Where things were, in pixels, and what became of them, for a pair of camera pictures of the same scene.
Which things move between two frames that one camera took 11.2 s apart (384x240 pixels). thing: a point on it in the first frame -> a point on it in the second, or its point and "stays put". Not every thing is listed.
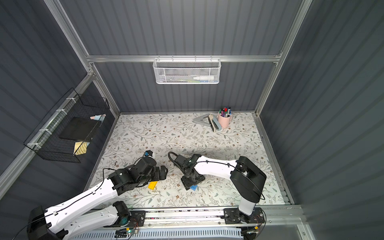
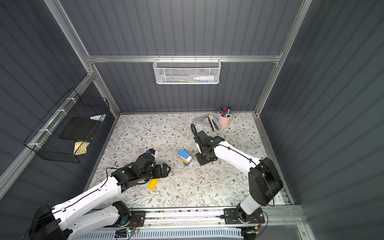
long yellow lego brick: x=152 y=185 stays put
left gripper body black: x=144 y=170 stays put
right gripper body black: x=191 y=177 -> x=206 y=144
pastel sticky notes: x=100 y=117 stays put
